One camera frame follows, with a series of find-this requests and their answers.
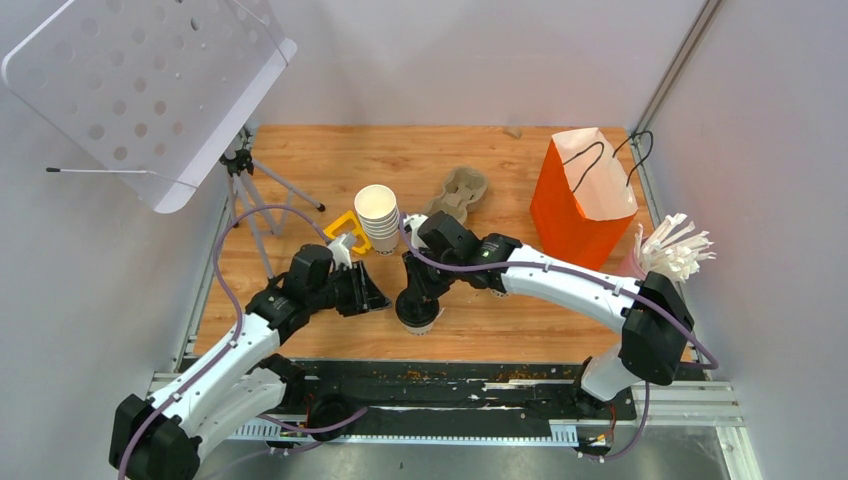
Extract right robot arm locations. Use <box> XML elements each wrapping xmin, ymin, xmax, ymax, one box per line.
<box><xmin>395</xmin><ymin>212</ymin><xmax>694</xmax><ymax>418</ymax></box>

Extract stacked pulp cup carriers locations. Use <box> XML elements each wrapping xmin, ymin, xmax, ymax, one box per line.
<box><xmin>423</xmin><ymin>166</ymin><xmax>489</xmax><ymax>225</ymax></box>

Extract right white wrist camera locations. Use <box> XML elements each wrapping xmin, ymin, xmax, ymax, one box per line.
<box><xmin>400</xmin><ymin>214</ymin><xmax>428</xmax><ymax>250</ymax></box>

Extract pink cup of wrapped straws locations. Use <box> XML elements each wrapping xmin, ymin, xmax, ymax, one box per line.
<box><xmin>615</xmin><ymin>213</ymin><xmax>717</xmax><ymax>284</ymax></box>

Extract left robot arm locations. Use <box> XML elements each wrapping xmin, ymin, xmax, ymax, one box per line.
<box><xmin>108</xmin><ymin>244</ymin><xmax>391</xmax><ymax>479</ymax></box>

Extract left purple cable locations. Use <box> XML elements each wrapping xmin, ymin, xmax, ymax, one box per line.
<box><xmin>115</xmin><ymin>203</ymin><xmax>333</xmax><ymax>480</ymax></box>

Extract yellow plastic triangle holder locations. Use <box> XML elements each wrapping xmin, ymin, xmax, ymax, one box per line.
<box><xmin>323</xmin><ymin>210</ymin><xmax>372</xmax><ymax>256</ymax></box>

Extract clear perforated acrylic panel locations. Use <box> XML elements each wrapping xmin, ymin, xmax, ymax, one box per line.
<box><xmin>2</xmin><ymin>1</ymin><xmax>297</xmax><ymax>214</ymax></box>

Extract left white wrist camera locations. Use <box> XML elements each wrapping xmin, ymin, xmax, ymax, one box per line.
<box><xmin>327</xmin><ymin>233</ymin><xmax>356</xmax><ymax>269</ymax></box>

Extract stack of white paper cups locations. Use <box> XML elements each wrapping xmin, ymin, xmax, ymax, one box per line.
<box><xmin>354</xmin><ymin>184</ymin><xmax>399</xmax><ymax>256</ymax></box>

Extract orange paper bag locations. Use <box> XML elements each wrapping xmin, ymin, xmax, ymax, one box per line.
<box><xmin>529</xmin><ymin>128</ymin><xmax>638</xmax><ymax>270</ymax></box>

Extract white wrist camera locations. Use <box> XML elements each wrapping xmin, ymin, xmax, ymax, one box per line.
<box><xmin>327</xmin><ymin>233</ymin><xmax>356</xmax><ymax>269</ymax></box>
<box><xmin>400</xmin><ymin>214</ymin><xmax>428</xmax><ymax>250</ymax></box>

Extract white tripod stand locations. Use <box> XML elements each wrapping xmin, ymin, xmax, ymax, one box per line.
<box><xmin>219</xmin><ymin>147</ymin><xmax>326</xmax><ymax>279</ymax></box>

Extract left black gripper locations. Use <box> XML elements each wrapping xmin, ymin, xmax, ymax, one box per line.
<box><xmin>308</xmin><ymin>260</ymin><xmax>394</xmax><ymax>317</ymax></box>

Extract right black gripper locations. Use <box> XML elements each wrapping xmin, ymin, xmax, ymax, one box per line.
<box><xmin>402</xmin><ymin>244</ymin><xmax>461</xmax><ymax>304</ymax></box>

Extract purple cable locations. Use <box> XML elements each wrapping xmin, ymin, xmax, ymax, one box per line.
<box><xmin>397</xmin><ymin>215</ymin><xmax>720</xmax><ymax>371</ymax></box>
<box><xmin>115</xmin><ymin>203</ymin><xmax>333</xmax><ymax>480</ymax></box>

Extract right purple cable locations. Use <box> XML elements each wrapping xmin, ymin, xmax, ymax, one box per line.
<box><xmin>397</xmin><ymin>215</ymin><xmax>720</xmax><ymax>371</ymax></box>

